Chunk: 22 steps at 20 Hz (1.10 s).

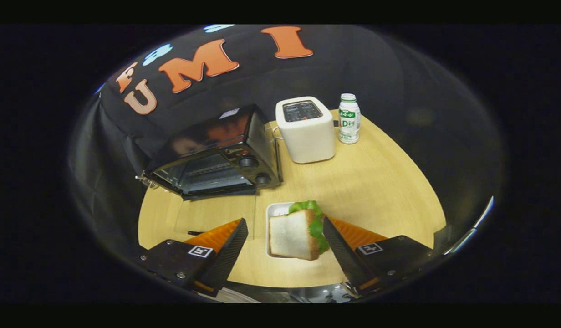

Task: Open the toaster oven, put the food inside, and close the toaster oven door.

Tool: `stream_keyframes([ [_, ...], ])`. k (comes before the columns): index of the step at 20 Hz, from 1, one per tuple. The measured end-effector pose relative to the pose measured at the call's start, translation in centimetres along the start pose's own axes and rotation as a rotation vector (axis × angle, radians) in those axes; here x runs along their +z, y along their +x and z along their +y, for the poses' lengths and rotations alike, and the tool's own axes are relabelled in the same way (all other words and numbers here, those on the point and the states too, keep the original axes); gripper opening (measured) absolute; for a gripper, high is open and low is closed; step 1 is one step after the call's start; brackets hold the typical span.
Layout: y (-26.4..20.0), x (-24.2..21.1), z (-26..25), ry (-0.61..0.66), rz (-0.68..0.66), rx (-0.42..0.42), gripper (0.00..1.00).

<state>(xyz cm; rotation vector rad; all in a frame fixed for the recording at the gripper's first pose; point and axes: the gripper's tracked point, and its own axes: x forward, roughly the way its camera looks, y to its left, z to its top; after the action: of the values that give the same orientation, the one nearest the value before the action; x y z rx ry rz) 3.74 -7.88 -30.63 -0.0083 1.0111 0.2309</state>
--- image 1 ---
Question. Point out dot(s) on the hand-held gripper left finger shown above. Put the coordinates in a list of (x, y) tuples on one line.
[(226, 259)]

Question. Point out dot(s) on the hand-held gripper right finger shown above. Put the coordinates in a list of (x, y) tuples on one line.
[(345, 262)]

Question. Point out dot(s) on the lettuce sandwich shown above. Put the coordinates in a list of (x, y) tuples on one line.
[(292, 234)]

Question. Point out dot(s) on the black toaster oven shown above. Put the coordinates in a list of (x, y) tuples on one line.
[(203, 136)]

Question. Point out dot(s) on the white pop-up toaster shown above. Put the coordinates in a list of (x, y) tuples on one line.
[(308, 141)]

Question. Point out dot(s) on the white plastic tray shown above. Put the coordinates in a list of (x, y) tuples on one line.
[(276, 210)]

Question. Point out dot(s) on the white green-label bottle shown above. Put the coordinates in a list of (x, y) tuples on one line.
[(349, 130)]

